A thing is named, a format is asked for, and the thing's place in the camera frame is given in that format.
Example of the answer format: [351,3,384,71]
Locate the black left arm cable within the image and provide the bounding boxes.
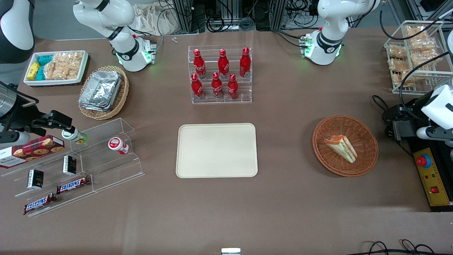
[380,10,453,118]

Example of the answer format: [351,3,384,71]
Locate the black right base cable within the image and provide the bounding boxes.
[133,30,164,53]

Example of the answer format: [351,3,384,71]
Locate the black floor cables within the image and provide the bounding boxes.
[356,239,453,255]

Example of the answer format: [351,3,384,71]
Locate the red cola bottle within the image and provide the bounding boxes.
[217,49,230,79]
[239,47,251,78]
[227,74,239,100]
[191,74,204,100]
[193,49,207,80]
[211,72,224,99]

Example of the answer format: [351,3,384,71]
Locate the red plaid cookie box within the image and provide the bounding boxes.
[0,135,65,169]

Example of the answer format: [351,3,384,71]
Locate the aluminium profile frame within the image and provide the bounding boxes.
[172,0,199,34]

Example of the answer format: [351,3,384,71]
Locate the white rectangular snack tray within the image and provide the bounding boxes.
[23,50,90,87]

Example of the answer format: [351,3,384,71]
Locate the small black box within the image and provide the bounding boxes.
[63,155,77,176]
[27,169,44,189]

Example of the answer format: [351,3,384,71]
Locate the coiled black cable bundle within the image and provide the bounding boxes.
[206,13,256,33]

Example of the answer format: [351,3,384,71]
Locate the triangle sandwich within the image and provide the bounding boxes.
[324,135,357,164]

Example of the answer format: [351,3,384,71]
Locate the black appliance with metal pan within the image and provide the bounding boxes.
[385,98,453,156]

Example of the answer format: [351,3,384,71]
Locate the black appliance power cable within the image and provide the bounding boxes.
[372,95,414,158]

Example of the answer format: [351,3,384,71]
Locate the clear rice cracker bag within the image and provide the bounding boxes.
[65,52,84,80]
[43,53,68,80]

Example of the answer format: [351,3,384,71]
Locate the clear acrylic stepped shelf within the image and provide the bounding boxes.
[0,118,145,217]

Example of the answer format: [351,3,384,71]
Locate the white wire rack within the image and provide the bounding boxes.
[384,20,453,95]

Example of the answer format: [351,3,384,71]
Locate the yellow snack packet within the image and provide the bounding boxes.
[27,62,41,81]

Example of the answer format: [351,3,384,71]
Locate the brown Snickers bar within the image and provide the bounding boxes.
[57,176,91,194]
[23,193,57,215]

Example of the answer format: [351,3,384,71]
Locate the clear bagged pastry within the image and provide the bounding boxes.
[393,70,419,87]
[389,45,407,60]
[389,58,411,72]
[405,25,427,39]
[411,50,441,68]
[409,37,438,52]

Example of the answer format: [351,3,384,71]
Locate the beige cloth bag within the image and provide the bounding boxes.
[133,2,179,36]

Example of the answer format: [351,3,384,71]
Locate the small white bottle red lid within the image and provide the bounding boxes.
[108,137,130,155]

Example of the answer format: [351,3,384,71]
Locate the beige plastic tray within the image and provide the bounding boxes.
[176,123,258,178]

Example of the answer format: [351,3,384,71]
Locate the yellow emergency stop control box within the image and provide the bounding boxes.
[412,147,453,212]

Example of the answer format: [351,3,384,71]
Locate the light oval wicker basket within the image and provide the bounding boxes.
[78,66,129,120]

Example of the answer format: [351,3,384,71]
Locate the clear acrylic bottle rack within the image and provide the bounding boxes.
[188,45,253,104]

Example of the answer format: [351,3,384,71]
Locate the brown round wicker basket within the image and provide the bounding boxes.
[312,115,379,177]

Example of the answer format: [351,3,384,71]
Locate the black left base cables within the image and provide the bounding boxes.
[272,29,305,49]

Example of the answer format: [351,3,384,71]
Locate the stacked aluminium foil trays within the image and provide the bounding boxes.
[79,70,122,112]

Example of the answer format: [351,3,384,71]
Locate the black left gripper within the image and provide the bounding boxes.
[382,104,425,123]

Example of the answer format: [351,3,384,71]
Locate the green bottle white cap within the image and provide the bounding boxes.
[62,127,87,145]

